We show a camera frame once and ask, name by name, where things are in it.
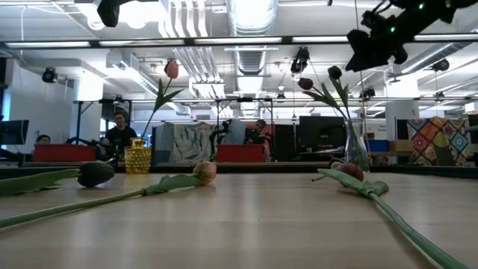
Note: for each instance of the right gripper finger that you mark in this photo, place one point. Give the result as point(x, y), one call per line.
point(364, 41)
point(367, 57)

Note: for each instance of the black artificial tulip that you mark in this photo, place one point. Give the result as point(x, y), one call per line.
point(335, 72)
point(95, 173)

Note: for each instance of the dark red artificial tulip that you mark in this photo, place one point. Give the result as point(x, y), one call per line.
point(353, 172)
point(305, 83)

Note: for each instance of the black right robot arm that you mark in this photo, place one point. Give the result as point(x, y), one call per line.
point(433, 11)

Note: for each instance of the black background robot arm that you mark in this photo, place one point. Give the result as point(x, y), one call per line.
point(216, 138)

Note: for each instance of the clear glass vase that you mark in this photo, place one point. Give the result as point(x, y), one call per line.
point(356, 149)

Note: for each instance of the yellow glass vase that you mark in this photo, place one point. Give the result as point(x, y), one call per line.
point(138, 158)

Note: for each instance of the black ceiling spotlight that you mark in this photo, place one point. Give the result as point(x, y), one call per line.
point(300, 60)
point(48, 74)
point(367, 92)
point(440, 64)

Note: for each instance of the black overhead crossbar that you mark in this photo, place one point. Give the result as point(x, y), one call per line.
point(287, 39)

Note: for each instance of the black computer monitor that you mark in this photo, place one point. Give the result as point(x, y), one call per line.
point(13, 131)
point(321, 130)

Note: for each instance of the blue storage bin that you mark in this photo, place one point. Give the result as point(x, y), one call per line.
point(377, 145)

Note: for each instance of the white ceiling pipes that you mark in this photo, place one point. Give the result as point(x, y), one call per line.
point(198, 22)

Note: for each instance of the brown cardboard box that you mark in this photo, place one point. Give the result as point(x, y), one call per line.
point(401, 145)

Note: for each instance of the colourful patchwork quilt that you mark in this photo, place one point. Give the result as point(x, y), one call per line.
point(438, 140)

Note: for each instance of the person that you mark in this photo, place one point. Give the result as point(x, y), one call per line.
point(43, 140)
point(119, 130)
point(257, 130)

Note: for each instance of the red storage bin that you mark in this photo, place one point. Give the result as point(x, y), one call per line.
point(63, 152)
point(241, 152)

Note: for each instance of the leaf print fabric panel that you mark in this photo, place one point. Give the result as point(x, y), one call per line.
point(183, 142)

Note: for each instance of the grey fabric cover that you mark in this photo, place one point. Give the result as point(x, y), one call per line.
point(234, 131)

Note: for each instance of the silver ribbed ceiling duct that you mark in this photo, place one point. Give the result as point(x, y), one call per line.
point(252, 37)

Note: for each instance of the black background frame stand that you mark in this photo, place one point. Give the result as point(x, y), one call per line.
point(79, 123)

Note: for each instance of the black aluminium table frame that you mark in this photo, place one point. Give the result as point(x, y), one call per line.
point(261, 169)

